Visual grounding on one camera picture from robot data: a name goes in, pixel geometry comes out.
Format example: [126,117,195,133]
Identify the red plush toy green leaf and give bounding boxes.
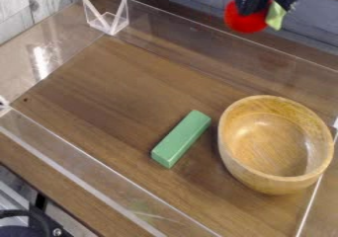
[223,0,287,34]

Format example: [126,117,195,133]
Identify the wooden bowl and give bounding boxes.
[218,95,334,195]

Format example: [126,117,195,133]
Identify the green rectangular block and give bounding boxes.
[151,110,211,169]

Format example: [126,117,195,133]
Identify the clear acrylic corner bracket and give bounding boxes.
[82,0,130,36]

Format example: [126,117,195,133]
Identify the clear acrylic enclosure wall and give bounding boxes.
[0,0,338,237]

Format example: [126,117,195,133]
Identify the black clamp with cable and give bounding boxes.
[0,204,75,237]

